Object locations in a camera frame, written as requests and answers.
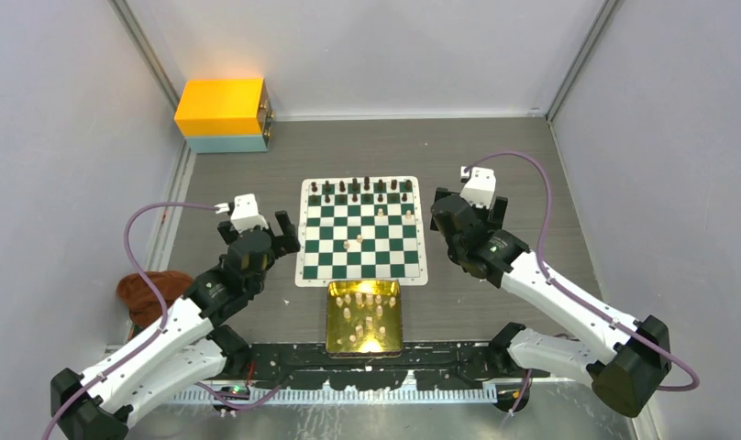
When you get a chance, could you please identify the gold tin box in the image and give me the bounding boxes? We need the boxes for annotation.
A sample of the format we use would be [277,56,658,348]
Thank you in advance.
[326,280,404,358]

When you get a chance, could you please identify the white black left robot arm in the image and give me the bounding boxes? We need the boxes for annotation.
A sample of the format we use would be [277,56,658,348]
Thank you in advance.
[42,203,300,439]

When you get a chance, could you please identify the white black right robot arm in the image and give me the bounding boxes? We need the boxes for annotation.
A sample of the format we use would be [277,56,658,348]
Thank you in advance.
[430,188,672,418]

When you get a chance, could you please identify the green white chess board mat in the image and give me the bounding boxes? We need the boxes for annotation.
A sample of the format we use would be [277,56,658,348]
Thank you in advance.
[294,176,428,287]

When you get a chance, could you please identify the light blue box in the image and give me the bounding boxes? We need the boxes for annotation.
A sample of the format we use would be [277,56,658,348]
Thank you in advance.
[182,115,276,154]

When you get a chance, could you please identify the brown cloth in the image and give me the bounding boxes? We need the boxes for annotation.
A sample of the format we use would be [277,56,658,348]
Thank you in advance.
[116,270,193,328]

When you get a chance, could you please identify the yellow box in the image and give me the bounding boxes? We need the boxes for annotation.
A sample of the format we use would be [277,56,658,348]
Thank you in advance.
[174,78,274,137]

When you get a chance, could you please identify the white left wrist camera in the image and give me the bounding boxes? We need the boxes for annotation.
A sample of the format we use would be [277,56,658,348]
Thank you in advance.
[214,193,269,233]

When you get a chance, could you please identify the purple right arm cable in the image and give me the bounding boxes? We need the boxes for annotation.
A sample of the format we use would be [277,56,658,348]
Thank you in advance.
[464,150,701,415]

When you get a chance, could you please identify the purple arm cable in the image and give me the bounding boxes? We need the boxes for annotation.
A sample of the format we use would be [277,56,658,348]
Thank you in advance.
[41,202,282,440]
[464,150,701,415]

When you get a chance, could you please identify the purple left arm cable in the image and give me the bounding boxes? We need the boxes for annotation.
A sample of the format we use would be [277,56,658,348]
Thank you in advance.
[41,202,282,440]

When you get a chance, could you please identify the aluminium frame rail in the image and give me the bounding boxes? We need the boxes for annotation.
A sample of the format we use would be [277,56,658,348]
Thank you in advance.
[173,375,514,406]

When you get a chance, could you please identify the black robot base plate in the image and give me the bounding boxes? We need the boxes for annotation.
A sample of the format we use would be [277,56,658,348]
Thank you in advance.
[214,341,525,391]

